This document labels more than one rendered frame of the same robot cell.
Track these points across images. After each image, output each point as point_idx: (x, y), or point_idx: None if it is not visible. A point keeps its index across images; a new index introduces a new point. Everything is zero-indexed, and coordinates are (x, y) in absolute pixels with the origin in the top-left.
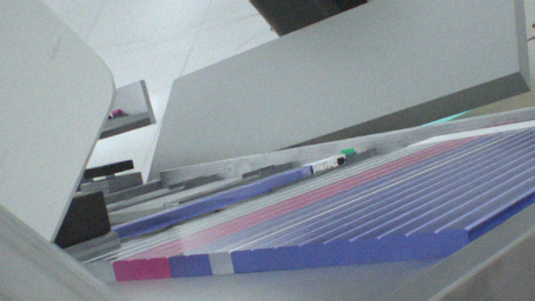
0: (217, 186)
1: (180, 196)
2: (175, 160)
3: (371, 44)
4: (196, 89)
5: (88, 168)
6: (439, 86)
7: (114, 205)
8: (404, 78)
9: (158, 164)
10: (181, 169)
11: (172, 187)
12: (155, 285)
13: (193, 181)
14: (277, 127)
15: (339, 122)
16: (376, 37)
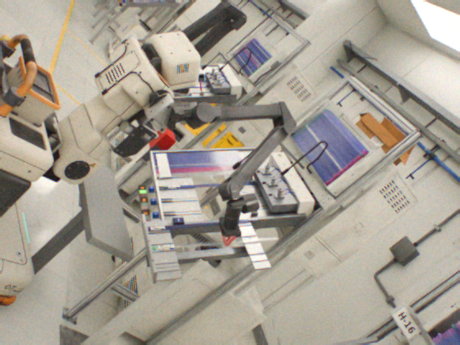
0: (174, 205)
1: (185, 206)
2: (124, 244)
3: (98, 186)
4: (99, 230)
5: (147, 255)
6: (114, 183)
7: (187, 219)
8: (110, 186)
9: (125, 250)
10: (163, 216)
11: (174, 214)
12: None
13: (171, 211)
14: (118, 215)
15: (119, 203)
16: (96, 183)
